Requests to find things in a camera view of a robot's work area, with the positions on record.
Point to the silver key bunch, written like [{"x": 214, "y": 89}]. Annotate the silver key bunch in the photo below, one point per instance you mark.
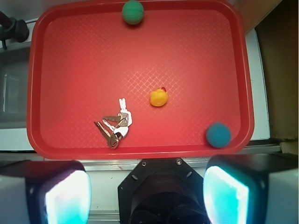
[{"x": 116, "y": 128}]

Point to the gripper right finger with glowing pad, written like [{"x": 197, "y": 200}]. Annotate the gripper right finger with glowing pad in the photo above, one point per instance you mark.
[{"x": 252, "y": 189}]

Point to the green foam ball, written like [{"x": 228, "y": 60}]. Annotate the green foam ball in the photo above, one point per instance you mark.
[{"x": 133, "y": 12}]

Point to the black clamp knob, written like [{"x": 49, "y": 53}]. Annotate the black clamp knob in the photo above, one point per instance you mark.
[{"x": 11, "y": 28}]

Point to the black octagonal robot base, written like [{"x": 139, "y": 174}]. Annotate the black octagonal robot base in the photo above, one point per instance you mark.
[{"x": 162, "y": 191}]

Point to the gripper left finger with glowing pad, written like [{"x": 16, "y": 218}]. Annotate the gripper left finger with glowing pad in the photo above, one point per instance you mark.
[{"x": 44, "y": 192}]

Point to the yellow rubber duck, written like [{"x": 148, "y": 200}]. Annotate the yellow rubber duck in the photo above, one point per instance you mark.
[{"x": 159, "y": 97}]

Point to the red plastic tray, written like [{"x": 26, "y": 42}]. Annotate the red plastic tray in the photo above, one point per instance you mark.
[{"x": 84, "y": 57}]

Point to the blue foam ball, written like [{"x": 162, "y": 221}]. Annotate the blue foam ball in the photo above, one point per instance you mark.
[{"x": 218, "y": 135}]

